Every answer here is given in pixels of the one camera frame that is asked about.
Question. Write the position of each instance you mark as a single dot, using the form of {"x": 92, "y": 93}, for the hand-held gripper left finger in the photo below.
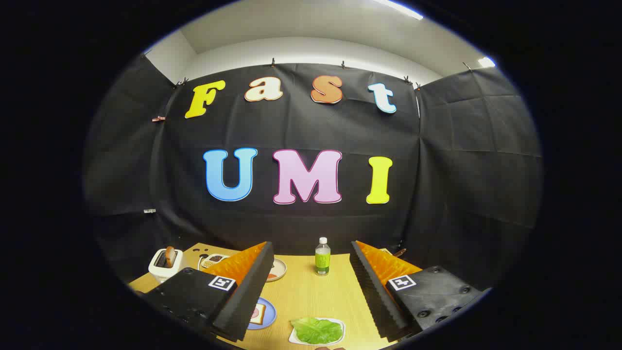
{"x": 248, "y": 291}

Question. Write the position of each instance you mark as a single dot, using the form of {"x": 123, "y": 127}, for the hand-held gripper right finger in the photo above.
{"x": 374, "y": 291}

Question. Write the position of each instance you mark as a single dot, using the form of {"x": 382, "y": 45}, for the green lettuce leaf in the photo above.
{"x": 316, "y": 330}

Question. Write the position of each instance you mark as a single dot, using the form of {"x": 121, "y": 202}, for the thick bread slice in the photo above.
{"x": 170, "y": 255}

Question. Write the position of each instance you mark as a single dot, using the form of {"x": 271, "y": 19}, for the thin toast slice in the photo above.
{"x": 257, "y": 314}

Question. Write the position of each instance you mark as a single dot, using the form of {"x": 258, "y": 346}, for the blue plate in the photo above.
{"x": 269, "y": 313}

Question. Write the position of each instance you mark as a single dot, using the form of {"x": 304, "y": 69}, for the round white plate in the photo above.
{"x": 278, "y": 270}

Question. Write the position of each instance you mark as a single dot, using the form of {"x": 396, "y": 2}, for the white divided dish with beans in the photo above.
{"x": 214, "y": 261}

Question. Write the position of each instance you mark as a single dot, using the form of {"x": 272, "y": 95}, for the green label water bottle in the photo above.
{"x": 322, "y": 260}

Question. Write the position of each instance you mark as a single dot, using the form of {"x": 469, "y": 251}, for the small white plate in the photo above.
{"x": 293, "y": 339}

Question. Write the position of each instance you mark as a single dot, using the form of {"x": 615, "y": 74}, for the white toaster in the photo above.
{"x": 163, "y": 272}

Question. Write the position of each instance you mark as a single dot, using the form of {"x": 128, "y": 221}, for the black backdrop cloth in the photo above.
{"x": 437, "y": 170}

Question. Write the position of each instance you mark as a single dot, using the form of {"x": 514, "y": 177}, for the small ceiling light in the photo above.
{"x": 486, "y": 61}

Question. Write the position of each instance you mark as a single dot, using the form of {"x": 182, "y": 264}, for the long ceiling light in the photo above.
{"x": 398, "y": 8}

